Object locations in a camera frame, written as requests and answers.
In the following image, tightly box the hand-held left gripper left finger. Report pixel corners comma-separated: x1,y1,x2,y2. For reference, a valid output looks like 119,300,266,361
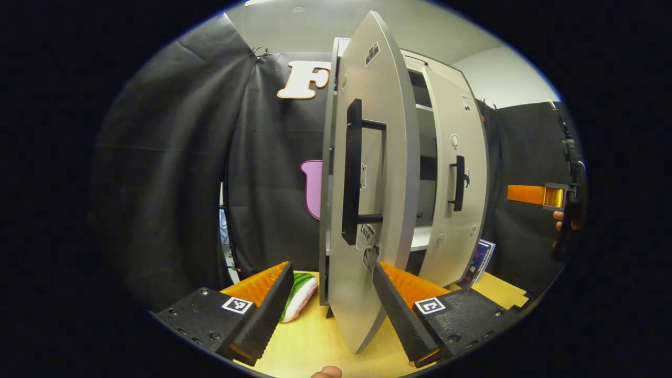
151,261,296,368

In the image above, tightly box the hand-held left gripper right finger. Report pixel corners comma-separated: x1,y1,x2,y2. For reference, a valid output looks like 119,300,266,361
371,261,527,369

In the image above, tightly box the white cabinet door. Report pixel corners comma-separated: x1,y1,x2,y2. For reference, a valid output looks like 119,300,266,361
418,66,491,288
328,10,422,355

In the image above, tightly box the white and grey cabinet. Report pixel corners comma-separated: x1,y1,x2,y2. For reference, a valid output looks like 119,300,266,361
319,37,473,321

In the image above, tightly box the watermelon slice toy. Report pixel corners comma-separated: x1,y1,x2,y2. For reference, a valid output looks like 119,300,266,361
279,271,319,323

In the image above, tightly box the dark blue book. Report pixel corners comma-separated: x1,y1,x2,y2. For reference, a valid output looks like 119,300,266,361
462,239,496,289

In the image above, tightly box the black right door handle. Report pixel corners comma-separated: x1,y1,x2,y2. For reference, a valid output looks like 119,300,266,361
448,155,467,212

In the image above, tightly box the black door handle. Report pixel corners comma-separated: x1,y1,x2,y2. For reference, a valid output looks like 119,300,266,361
341,98,387,246
448,155,467,212

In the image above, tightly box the black left door handle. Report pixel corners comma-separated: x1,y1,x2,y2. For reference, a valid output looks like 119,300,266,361
341,98,387,246

